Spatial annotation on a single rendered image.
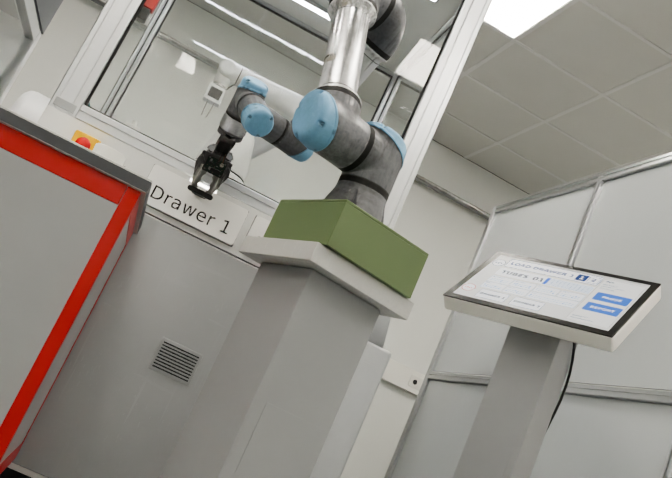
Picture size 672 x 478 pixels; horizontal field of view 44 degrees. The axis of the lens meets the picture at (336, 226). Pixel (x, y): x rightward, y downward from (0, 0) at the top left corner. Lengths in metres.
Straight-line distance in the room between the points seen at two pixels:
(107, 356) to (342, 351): 0.81
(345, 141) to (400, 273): 0.30
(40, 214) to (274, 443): 0.64
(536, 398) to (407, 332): 3.69
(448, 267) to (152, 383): 4.09
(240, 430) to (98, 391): 0.77
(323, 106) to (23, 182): 0.62
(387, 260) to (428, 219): 4.46
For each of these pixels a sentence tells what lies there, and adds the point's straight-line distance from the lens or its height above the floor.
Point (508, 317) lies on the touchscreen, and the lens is 2.38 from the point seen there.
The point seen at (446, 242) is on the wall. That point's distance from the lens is 6.19.
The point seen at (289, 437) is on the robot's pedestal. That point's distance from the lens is 1.68.
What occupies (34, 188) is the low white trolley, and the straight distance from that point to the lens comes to 1.77.
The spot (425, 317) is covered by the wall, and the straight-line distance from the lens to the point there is 6.08.
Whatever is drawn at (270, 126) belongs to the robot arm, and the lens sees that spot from 2.10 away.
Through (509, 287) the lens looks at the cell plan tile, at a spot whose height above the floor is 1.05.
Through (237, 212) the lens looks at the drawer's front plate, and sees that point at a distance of 2.36.
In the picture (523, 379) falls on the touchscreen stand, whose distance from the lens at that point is 2.41.
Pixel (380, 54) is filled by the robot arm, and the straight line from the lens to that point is 2.11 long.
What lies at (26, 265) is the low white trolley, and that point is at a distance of 1.75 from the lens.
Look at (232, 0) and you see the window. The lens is 2.58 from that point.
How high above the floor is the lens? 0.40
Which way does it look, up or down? 14 degrees up
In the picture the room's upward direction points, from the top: 24 degrees clockwise
